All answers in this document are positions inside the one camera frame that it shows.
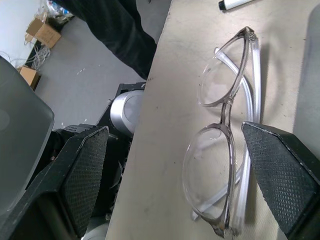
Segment grey robot torso shell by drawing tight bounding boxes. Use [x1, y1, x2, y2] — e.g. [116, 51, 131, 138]
[0, 56, 55, 213]

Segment clear frame glasses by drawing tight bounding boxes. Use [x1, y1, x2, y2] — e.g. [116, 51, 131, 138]
[181, 26, 263, 238]

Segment small cardboard box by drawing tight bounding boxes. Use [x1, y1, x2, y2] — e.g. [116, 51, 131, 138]
[19, 66, 42, 90]

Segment large open cardboard box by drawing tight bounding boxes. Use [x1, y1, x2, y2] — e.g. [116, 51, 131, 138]
[25, 17, 62, 48]

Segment white cable bundle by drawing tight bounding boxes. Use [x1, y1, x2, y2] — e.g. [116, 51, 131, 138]
[0, 46, 51, 69]

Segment person's dark trousers leg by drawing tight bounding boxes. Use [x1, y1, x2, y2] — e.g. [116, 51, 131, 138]
[61, 0, 158, 80]

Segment black robot waist frame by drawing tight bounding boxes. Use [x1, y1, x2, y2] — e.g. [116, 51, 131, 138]
[51, 81, 148, 218]

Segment white marker with black cap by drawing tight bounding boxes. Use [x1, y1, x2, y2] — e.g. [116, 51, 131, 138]
[218, 0, 253, 11]

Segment silver robot hip joint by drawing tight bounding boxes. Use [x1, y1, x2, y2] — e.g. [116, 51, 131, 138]
[109, 90, 145, 136]

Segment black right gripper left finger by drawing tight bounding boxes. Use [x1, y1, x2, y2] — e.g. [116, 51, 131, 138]
[0, 125, 110, 240]

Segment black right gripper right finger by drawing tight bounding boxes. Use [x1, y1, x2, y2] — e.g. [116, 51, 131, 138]
[241, 121, 320, 240]

